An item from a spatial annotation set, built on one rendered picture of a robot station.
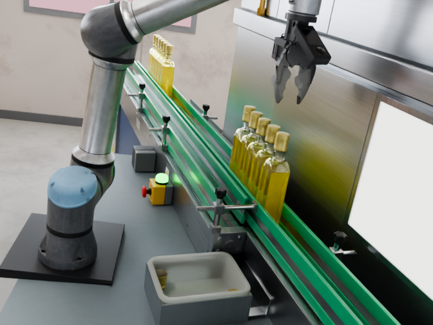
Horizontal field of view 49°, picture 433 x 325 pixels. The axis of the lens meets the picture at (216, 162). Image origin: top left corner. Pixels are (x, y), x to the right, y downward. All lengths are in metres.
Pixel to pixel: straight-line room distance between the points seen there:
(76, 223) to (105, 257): 0.16
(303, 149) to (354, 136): 0.24
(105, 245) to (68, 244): 0.16
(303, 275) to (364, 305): 0.14
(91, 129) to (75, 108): 3.34
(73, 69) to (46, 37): 0.35
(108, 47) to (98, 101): 0.21
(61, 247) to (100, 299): 0.17
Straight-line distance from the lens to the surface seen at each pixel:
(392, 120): 1.10
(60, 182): 1.23
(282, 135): 1.22
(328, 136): 1.28
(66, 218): 1.24
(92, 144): 1.30
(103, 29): 1.08
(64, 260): 1.29
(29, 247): 1.38
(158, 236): 1.49
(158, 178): 1.63
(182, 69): 4.43
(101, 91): 1.25
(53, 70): 4.59
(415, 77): 1.06
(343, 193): 1.23
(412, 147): 1.05
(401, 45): 1.14
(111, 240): 1.42
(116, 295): 1.25
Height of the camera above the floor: 1.53
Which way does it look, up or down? 22 degrees down
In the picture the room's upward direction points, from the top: 8 degrees clockwise
